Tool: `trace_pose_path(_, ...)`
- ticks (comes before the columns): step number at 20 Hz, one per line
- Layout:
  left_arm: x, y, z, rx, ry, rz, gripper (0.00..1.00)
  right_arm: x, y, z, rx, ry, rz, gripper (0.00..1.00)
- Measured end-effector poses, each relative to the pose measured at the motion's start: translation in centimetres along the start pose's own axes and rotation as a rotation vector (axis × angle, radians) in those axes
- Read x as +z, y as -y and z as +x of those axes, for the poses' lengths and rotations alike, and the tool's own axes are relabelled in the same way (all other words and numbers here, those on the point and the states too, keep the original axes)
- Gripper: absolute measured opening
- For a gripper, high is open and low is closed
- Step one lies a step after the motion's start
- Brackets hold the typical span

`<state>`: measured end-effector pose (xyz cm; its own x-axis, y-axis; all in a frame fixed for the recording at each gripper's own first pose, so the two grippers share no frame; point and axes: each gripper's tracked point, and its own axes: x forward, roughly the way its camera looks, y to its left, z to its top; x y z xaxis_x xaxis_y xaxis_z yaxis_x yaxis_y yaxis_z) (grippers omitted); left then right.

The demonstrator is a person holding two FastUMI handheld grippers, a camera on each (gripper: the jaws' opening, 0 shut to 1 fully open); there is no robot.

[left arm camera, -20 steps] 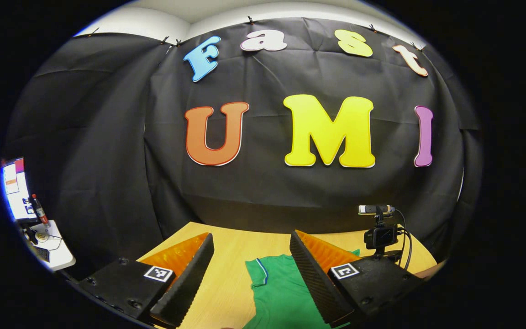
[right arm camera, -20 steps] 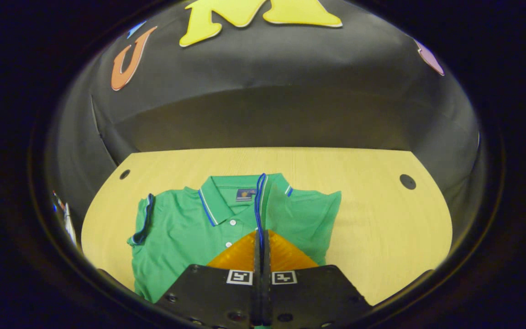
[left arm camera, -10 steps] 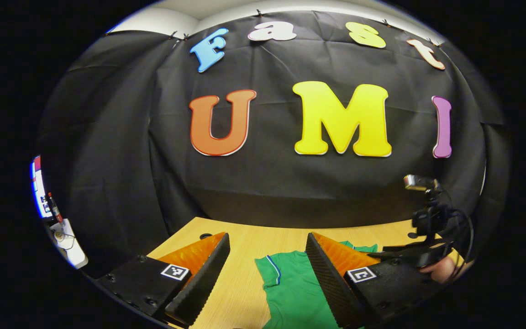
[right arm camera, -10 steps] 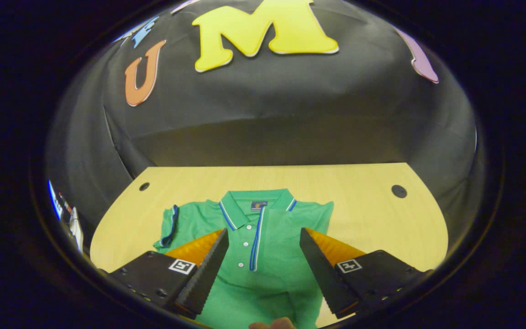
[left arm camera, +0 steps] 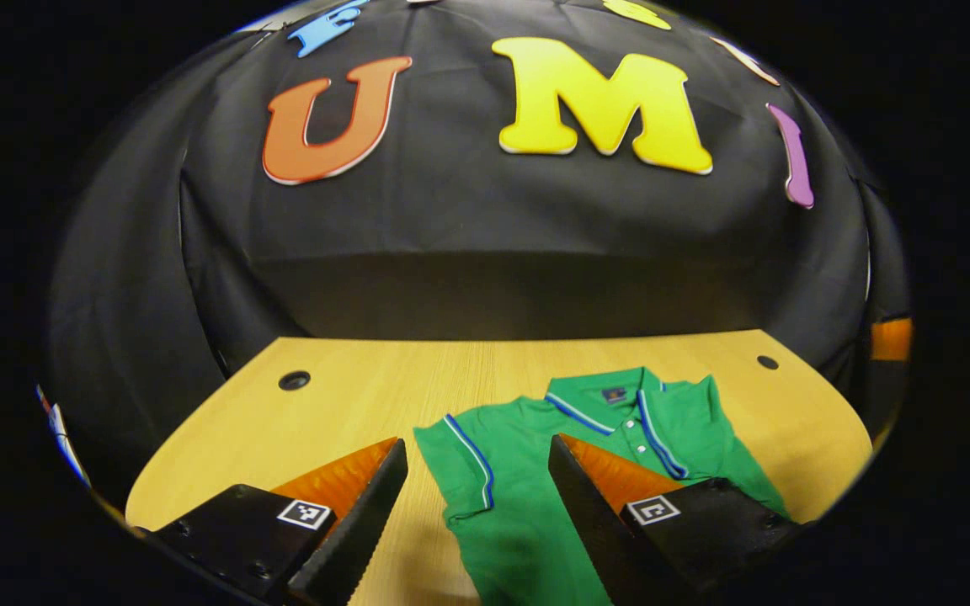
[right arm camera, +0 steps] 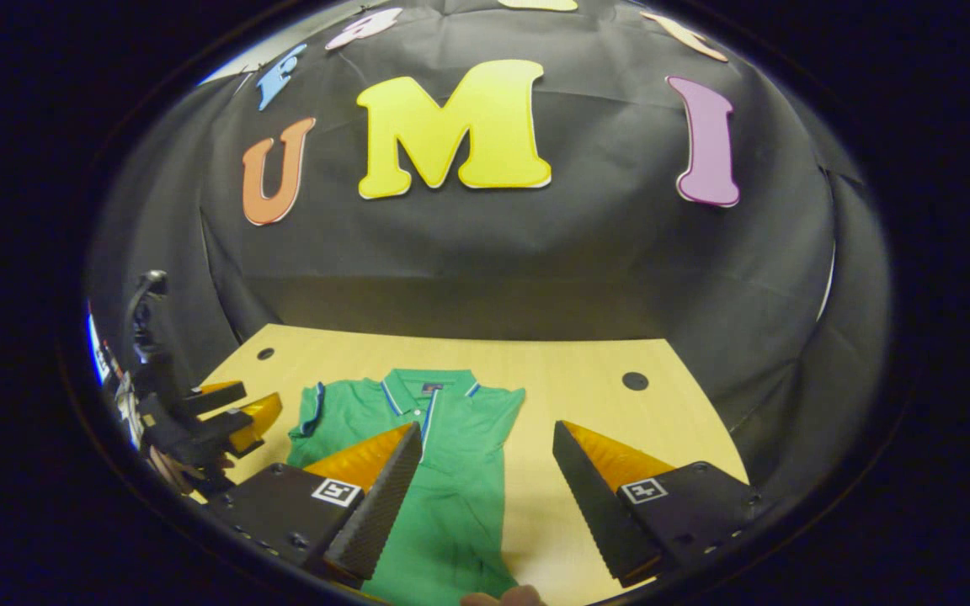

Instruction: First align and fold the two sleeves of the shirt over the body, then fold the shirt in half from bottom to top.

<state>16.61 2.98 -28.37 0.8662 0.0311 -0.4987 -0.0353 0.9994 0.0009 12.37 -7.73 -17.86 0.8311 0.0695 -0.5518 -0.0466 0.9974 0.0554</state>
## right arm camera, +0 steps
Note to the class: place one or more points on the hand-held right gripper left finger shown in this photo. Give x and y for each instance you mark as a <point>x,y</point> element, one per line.
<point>384,505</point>

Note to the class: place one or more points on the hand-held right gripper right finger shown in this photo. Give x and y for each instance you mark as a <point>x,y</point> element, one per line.
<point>590,497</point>

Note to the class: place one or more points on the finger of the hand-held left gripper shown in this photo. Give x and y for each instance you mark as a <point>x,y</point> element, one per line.
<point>228,425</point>
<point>217,396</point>

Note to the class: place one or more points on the green T-shirt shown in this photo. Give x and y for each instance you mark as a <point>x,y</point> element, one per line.
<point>460,471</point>

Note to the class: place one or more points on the black backdrop cloth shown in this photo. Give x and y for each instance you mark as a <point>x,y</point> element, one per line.
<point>603,252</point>

